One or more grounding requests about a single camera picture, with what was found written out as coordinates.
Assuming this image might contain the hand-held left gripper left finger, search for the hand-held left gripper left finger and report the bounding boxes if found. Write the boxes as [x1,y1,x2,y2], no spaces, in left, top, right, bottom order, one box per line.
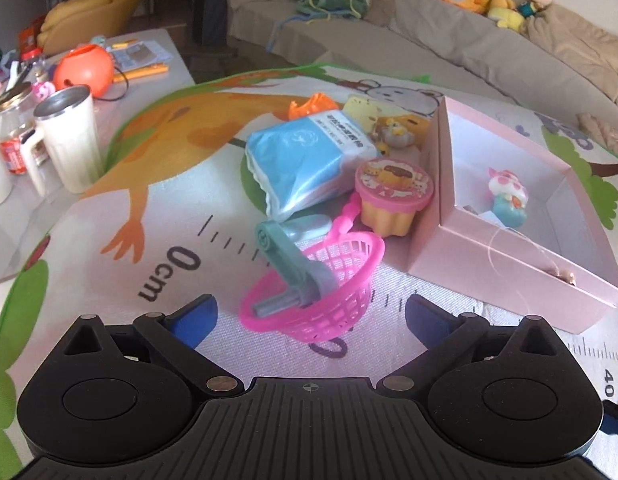
[64,296,244,401]

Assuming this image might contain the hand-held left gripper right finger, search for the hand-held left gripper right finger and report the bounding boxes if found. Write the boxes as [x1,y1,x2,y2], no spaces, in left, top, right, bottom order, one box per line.
[378,294,560,401]

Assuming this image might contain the pink cardboard box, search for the pink cardboard box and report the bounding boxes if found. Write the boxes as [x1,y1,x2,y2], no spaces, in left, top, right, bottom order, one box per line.
[408,96,618,335]

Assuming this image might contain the pink plastic toy basket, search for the pink plastic toy basket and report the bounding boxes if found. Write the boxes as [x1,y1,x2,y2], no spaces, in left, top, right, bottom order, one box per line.
[239,194,386,345]

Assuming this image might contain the teal hand-crank toy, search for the teal hand-crank toy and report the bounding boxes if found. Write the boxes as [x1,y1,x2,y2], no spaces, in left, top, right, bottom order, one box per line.
[254,214,340,318]

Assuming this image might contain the pudding-shaped toy container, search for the pudding-shaped toy container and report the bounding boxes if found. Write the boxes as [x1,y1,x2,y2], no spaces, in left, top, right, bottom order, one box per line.
[354,158,436,238]

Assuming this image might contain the pink spotted squishy toy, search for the pink spotted squishy toy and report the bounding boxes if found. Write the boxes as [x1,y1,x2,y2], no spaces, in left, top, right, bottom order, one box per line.
[486,167,530,226]

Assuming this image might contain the small yellow dog figurine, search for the small yellow dog figurine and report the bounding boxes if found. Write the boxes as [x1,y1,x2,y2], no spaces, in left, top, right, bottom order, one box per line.
[371,115,422,156]

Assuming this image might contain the blue tissue pack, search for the blue tissue pack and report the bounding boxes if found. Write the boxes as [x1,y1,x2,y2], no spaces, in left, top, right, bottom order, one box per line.
[245,109,382,223]

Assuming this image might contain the orange plastic toy piece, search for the orange plastic toy piece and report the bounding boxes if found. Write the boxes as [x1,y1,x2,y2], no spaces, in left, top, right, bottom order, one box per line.
[288,92,340,121]

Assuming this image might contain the cartoon animal play mat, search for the cartoon animal play mat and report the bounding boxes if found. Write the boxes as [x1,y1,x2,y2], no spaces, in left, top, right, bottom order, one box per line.
[0,62,618,480]

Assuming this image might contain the white mug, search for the white mug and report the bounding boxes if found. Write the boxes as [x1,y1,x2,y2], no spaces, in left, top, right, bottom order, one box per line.
[26,85,107,196]

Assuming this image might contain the white coffee table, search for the white coffee table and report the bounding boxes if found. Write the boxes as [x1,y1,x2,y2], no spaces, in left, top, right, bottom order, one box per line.
[0,27,197,288]

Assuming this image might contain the glass jar with red label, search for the glass jar with red label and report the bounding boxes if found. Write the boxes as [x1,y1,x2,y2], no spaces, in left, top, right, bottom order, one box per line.
[0,82,40,176]

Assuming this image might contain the yellow pencil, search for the yellow pencil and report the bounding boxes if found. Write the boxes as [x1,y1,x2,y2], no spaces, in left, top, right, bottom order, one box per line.
[113,64,170,83]

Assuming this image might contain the beige quilted cushion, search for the beige quilted cushion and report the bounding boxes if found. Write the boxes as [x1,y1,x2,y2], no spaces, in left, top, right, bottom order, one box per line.
[579,112,618,161]

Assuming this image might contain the orange pumpkin bucket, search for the orange pumpkin bucket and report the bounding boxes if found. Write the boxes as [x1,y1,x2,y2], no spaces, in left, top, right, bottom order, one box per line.
[53,44,114,100]

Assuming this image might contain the papers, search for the papers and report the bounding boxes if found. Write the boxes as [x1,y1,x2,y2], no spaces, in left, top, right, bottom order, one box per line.
[109,40,172,68]

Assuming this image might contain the grey sofa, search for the grey sofa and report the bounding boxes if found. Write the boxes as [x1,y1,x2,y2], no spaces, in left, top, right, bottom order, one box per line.
[224,0,618,146]

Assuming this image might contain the red-lidded plastic jar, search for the red-lidded plastic jar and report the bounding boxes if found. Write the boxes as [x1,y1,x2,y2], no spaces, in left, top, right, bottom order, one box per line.
[19,47,47,78]

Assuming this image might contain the beige blanket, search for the beige blanket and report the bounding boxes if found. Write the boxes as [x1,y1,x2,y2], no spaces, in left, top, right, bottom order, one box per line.
[521,2,618,106]

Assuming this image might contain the brown plush toy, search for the brown plush toy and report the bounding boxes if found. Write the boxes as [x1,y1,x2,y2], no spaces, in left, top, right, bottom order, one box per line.
[364,0,404,26]

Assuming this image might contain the yellow armchair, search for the yellow armchair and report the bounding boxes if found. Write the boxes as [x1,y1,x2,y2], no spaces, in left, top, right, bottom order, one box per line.
[36,0,160,56]

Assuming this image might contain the green knitted clothing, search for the green knitted clothing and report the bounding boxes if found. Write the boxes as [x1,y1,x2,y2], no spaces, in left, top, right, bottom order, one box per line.
[295,0,374,22]

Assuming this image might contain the red packet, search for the red packet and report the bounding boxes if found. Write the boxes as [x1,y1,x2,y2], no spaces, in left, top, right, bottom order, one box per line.
[16,15,47,51]

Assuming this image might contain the thin string with tag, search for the thin string with tag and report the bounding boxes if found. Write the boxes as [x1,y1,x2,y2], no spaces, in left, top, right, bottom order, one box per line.
[489,227,577,283]

